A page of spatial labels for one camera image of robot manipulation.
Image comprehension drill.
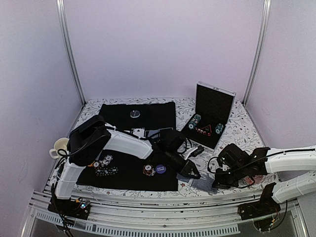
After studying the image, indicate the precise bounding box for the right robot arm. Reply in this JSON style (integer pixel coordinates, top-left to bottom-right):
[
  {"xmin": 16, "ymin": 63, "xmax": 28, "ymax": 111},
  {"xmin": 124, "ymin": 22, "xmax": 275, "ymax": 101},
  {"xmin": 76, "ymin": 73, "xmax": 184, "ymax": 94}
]
[{"xmin": 212, "ymin": 144, "xmax": 316, "ymax": 220}]

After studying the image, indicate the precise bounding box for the black poker playing mat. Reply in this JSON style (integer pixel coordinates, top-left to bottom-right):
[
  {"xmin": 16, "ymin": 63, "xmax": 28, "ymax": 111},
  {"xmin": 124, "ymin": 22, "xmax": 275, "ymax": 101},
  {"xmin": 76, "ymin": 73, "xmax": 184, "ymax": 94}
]
[{"xmin": 77, "ymin": 102, "xmax": 178, "ymax": 192}]

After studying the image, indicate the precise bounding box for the red dice row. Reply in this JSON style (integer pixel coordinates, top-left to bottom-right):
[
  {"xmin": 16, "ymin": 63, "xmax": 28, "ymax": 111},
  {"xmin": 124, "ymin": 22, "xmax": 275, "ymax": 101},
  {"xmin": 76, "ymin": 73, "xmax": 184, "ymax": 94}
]
[{"xmin": 196, "ymin": 129, "xmax": 212, "ymax": 137}]

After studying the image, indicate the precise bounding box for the purple small blind button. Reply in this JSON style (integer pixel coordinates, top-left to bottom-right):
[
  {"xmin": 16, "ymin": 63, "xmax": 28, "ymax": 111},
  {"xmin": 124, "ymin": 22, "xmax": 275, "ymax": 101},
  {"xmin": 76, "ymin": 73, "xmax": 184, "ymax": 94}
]
[{"xmin": 155, "ymin": 164, "xmax": 166, "ymax": 174}]

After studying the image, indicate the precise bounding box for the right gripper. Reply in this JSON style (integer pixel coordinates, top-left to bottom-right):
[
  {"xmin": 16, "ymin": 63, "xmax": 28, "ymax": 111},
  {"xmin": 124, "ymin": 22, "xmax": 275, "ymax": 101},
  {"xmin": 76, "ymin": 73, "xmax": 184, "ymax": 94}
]
[{"xmin": 212, "ymin": 164, "xmax": 247, "ymax": 189}]

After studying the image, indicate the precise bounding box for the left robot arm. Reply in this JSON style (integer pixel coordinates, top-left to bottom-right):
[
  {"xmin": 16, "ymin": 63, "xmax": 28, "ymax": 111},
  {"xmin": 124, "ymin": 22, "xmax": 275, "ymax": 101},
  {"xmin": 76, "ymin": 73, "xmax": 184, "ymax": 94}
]
[{"xmin": 49, "ymin": 116, "xmax": 201, "ymax": 216}]

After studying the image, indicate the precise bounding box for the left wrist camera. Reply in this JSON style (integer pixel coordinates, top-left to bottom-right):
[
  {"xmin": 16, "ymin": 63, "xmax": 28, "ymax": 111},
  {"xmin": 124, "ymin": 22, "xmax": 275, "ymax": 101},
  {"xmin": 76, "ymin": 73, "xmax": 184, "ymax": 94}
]
[{"xmin": 184, "ymin": 146, "xmax": 204, "ymax": 159}]

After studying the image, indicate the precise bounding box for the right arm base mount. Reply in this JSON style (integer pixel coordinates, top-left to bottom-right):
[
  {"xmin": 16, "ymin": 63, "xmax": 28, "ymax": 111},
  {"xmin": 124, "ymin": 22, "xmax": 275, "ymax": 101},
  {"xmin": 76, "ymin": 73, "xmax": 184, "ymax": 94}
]
[{"xmin": 237, "ymin": 197, "xmax": 281, "ymax": 232}]

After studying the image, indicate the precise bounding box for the cream ceramic mug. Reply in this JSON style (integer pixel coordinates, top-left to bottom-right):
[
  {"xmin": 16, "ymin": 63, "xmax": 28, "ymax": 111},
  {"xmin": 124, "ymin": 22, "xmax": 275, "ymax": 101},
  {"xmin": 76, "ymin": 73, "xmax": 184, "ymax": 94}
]
[{"xmin": 49, "ymin": 137, "xmax": 69, "ymax": 159}]

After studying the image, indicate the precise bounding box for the aluminium poker chip case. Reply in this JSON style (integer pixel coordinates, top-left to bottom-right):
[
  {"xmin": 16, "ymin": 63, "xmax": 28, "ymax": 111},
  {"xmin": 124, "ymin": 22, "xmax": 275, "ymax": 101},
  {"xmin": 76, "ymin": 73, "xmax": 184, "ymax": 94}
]
[{"xmin": 181, "ymin": 81, "xmax": 236, "ymax": 150}]

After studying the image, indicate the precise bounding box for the clear acrylic dealer button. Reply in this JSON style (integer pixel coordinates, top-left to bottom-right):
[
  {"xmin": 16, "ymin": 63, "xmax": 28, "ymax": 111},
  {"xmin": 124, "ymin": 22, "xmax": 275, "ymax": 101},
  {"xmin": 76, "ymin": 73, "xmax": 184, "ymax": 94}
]
[{"xmin": 129, "ymin": 110, "xmax": 141, "ymax": 119}]

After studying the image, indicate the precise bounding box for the left aluminium frame post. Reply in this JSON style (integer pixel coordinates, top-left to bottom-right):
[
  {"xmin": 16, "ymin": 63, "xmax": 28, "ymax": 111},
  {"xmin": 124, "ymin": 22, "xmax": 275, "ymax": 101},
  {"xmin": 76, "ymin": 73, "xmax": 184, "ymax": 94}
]
[{"xmin": 56, "ymin": 0, "xmax": 86, "ymax": 106}]

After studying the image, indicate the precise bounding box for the aluminium frame post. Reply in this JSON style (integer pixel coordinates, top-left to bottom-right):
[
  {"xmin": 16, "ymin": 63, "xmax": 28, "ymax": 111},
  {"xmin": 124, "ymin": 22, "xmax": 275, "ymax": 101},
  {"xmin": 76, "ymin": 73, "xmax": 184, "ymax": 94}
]
[
  {"xmin": 56, "ymin": 0, "xmax": 86, "ymax": 106},
  {"xmin": 242, "ymin": 0, "xmax": 272, "ymax": 107}
]

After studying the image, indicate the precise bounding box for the right aluminium frame post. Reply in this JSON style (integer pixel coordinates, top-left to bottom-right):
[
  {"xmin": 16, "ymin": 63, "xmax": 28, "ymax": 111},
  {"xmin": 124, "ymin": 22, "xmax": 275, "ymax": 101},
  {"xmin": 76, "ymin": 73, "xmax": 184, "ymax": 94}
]
[{"xmin": 242, "ymin": 0, "xmax": 272, "ymax": 107}]

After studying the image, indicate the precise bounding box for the left teal chip stack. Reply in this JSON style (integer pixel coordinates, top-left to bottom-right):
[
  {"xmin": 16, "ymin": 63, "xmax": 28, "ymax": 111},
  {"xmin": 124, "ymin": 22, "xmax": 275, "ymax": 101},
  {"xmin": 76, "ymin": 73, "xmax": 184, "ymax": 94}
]
[{"xmin": 188, "ymin": 114, "xmax": 201, "ymax": 130}]

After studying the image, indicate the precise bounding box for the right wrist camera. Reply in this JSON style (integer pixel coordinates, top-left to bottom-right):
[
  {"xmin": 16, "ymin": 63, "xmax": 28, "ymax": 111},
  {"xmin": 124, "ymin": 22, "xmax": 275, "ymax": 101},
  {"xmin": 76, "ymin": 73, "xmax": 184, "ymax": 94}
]
[{"xmin": 217, "ymin": 158, "xmax": 229, "ymax": 172}]

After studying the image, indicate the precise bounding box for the two of clubs card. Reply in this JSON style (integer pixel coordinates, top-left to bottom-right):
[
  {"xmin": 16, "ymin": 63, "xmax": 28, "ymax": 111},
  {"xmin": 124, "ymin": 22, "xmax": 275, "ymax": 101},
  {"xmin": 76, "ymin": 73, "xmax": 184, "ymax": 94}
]
[{"xmin": 132, "ymin": 128, "xmax": 145, "ymax": 138}]

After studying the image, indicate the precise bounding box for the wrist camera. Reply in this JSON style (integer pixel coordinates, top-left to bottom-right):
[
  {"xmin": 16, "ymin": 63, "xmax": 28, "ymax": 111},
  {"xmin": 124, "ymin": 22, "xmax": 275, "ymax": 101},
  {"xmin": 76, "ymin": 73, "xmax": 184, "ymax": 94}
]
[
  {"xmin": 217, "ymin": 158, "xmax": 229, "ymax": 172},
  {"xmin": 184, "ymin": 146, "xmax": 204, "ymax": 159}
]

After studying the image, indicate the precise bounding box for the right blue chip stack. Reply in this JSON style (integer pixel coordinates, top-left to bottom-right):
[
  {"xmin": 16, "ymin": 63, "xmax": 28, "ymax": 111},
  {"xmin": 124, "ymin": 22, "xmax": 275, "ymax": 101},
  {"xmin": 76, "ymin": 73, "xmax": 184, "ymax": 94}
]
[{"xmin": 215, "ymin": 123, "xmax": 224, "ymax": 134}]

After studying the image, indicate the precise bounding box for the black white chip stack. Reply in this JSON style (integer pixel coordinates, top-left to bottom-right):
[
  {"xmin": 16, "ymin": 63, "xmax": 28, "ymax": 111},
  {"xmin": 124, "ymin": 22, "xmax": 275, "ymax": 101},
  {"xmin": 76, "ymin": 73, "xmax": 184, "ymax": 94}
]
[{"xmin": 92, "ymin": 155, "xmax": 119, "ymax": 177}]

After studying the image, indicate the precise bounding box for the orange black poker chip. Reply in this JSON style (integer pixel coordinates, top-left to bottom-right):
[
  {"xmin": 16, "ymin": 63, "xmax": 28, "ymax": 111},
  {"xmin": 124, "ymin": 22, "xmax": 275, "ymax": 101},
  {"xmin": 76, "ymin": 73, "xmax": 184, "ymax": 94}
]
[{"xmin": 143, "ymin": 164, "xmax": 156, "ymax": 177}]

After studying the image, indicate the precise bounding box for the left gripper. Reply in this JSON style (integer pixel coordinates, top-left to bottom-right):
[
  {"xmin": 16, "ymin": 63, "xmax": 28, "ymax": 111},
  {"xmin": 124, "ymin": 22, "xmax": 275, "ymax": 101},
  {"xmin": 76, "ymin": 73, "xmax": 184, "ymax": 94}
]
[{"xmin": 164, "ymin": 149, "xmax": 201, "ymax": 179}]

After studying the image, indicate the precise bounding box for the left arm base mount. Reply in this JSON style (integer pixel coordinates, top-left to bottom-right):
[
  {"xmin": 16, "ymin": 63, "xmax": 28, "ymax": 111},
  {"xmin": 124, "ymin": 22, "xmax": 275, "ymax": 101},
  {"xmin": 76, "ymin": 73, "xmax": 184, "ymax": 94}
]
[{"xmin": 47, "ymin": 197, "xmax": 91, "ymax": 220}]

